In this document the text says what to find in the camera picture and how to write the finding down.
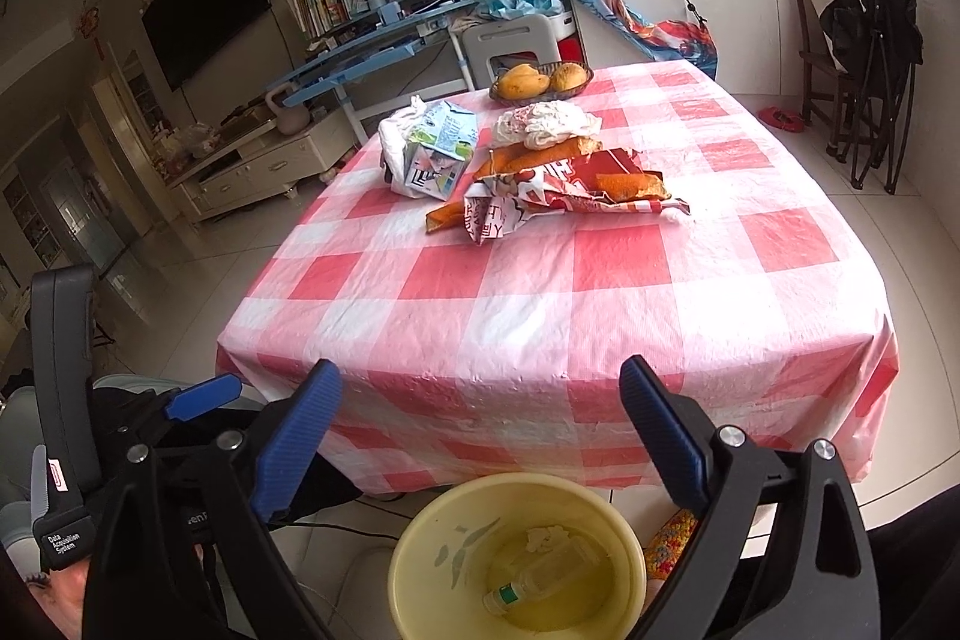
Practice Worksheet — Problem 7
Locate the clear plastic bottle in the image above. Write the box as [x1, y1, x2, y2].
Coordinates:
[482, 546, 601, 615]

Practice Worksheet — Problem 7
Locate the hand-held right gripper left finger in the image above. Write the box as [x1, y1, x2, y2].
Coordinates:
[82, 359, 346, 640]

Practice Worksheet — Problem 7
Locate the red printed paper wrapper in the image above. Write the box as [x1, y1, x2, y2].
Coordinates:
[463, 146, 691, 245]

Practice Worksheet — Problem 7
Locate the red knot wall ornament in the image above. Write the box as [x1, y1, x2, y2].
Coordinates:
[81, 4, 106, 62]

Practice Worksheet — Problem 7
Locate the teal and white drink carton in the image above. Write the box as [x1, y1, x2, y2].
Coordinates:
[401, 100, 479, 199]

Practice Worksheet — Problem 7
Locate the white storage box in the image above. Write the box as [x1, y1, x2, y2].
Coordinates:
[551, 10, 582, 62]

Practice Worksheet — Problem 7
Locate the row of books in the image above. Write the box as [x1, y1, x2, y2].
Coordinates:
[283, 0, 376, 41]

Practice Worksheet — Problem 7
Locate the dark woven fruit basket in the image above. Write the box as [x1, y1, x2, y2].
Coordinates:
[489, 61, 595, 103]

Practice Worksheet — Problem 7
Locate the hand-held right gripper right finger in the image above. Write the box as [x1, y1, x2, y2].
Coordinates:
[619, 355, 882, 640]

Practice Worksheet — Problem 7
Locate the white television cabinet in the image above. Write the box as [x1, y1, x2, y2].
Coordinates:
[166, 119, 357, 225]

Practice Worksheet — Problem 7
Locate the pink checked tablecloth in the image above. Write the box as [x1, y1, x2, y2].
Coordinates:
[216, 59, 901, 498]

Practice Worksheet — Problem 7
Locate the clear plastic bag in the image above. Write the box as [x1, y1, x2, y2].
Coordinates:
[154, 122, 218, 176]

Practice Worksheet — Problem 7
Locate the pink kettlebell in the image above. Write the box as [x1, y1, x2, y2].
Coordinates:
[264, 89, 312, 137]

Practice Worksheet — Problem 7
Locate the colourful crocheted cloth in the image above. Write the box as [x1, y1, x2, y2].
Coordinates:
[643, 509, 702, 581]

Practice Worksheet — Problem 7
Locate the black cable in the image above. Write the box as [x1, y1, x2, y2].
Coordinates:
[281, 497, 402, 545]

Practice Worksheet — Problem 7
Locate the person's left hand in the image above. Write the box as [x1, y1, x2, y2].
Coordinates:
[34, 561, 95, 640]

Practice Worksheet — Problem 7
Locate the crumpled white tissue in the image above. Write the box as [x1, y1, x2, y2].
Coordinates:
[525, 526, 571, 555]

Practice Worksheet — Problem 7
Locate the white plastic stool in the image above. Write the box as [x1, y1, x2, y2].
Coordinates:
[459, 14, 560, 90]

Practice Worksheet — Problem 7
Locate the black flat television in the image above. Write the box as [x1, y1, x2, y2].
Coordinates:
[141, 0, 272, 92]

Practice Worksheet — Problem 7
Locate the blue study desk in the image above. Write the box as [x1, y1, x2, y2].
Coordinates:
[264, 0, 481, 142]

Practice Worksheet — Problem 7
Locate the white plastic bag with tissues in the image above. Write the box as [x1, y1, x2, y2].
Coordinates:
[491, 101, 605, 152]

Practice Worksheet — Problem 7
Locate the yellow plastic basin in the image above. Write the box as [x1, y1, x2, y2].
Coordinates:
[388, 473, 647, 640]

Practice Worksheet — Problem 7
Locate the crumpled white plastic bag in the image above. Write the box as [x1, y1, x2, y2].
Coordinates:
[379, 96, 428, 187]

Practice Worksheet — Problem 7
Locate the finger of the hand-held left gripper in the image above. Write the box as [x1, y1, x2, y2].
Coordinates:
[154, 374, 260, 440]

